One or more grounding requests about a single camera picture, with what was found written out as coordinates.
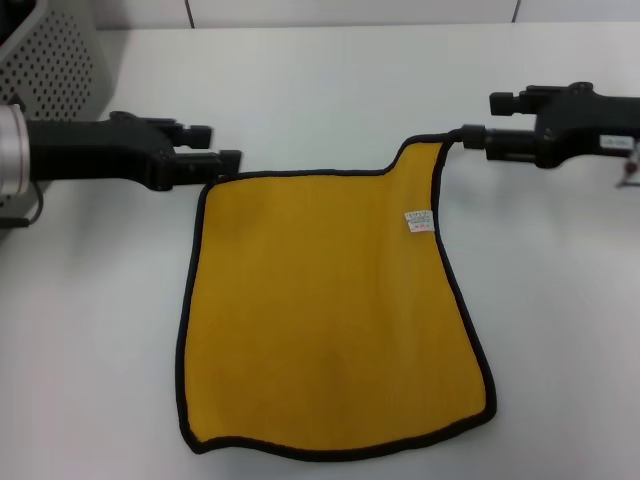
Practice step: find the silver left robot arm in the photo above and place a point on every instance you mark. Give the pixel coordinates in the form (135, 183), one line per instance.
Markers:
(12, 150)

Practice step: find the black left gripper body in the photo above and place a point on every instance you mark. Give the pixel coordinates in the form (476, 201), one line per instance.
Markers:
(90, 150)

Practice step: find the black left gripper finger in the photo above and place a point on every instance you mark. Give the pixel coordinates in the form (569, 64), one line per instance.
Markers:
(205, 165)
(197, 136)

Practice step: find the yellow towel with black edge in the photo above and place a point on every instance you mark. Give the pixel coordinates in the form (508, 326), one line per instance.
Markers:
(325, 300)

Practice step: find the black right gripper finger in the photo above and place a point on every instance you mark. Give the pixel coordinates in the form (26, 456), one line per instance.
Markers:
(510, 145)
(505, 103)

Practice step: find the grey perforated storage box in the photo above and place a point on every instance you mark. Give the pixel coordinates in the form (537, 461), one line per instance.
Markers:
(55, 65)

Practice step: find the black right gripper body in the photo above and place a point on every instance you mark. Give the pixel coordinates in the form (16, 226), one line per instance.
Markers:
(575, 120)

